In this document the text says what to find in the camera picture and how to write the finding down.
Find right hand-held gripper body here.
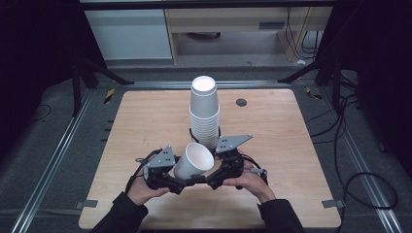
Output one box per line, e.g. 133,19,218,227
215,133,254,182

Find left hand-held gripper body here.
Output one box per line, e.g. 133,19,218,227
143,145,178,190

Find white paper cup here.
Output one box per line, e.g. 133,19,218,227
173,142,216,182

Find black wire cup holder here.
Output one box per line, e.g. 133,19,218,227
189,126,223,153

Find stack of white cups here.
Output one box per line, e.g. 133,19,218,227
189,75,222,152

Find person's right hand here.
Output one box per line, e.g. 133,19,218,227
222,160,277,205

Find person's left hand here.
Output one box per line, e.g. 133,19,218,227
126,177,171,207

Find yellow black tape strip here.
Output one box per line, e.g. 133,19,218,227
103,87,117,105
304,85,324,101

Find black metal stand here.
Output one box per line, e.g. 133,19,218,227
277,57,358,113
71,57,136,117

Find white cabinet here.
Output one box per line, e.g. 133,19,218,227
84,8,173,61

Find light wooden desk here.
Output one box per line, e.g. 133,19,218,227
163,6,334,64

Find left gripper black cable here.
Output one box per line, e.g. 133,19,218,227
124,148,163,195

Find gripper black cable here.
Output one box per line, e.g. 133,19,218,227
124,148,163,195
241,153,269,186

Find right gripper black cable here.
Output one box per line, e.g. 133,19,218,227
241,153,269,186

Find grey table bracket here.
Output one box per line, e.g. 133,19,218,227
321,199,346,209
74,199,99,211

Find long metal floor rail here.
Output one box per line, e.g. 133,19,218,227
318,86,405,233
10,88,95,233

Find black looped floor cable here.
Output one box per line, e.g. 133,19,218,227
333,92,399,233

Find thin black floor cable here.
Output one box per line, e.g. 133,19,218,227
29,103,53,123

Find hanging black desk cables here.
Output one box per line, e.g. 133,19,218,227
286,6,326,61

